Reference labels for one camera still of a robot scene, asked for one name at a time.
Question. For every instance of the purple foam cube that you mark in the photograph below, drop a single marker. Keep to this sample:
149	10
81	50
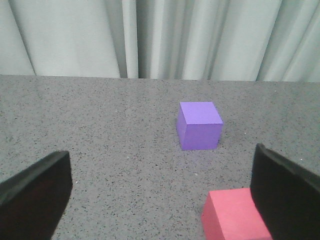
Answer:
198	126

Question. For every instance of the grey-green curtain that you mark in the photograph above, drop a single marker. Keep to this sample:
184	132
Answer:
228	40

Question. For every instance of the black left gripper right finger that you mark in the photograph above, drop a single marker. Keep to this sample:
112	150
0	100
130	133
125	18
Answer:
286	195

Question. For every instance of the red foam cube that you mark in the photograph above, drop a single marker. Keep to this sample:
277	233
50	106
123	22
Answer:
232	215

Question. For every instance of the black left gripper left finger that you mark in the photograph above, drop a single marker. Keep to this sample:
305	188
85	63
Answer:
33	201

